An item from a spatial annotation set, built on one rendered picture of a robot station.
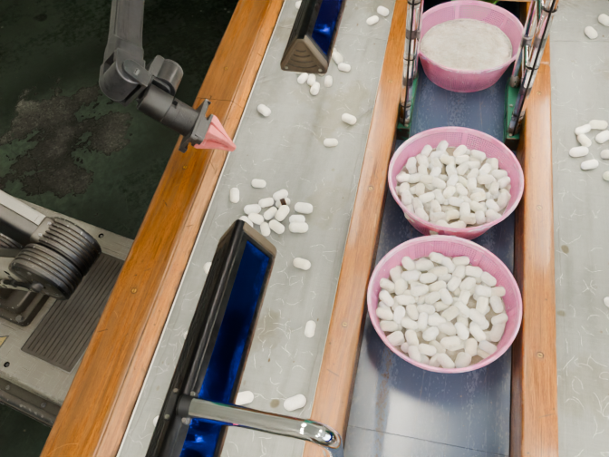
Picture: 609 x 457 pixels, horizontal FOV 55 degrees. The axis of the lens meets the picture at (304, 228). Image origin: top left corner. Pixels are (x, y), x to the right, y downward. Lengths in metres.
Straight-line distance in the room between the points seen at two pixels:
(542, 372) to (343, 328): 0.33
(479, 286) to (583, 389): 0.23
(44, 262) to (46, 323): 0.35
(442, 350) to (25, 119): 2.18
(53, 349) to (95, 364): 0.41
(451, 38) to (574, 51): 0.29
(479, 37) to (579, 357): 0.84
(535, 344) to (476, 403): 0.15
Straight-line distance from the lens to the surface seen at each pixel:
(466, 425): 1.09
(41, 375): 1.50
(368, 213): 1.16
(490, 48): 1.57
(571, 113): 1.43
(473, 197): 1.23
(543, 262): 1.14
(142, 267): 1.17
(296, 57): 1.00
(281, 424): 0.62
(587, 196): 1.29
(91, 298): 1.53
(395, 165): 1.25
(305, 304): 1.09
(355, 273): 1.08
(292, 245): 1.15
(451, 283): 1.11
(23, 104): 2.89
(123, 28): 1.21
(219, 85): 1.45
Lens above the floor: 1.71
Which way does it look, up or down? 56 degrees down
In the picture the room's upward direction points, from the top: 9 degrees counter-clockwise
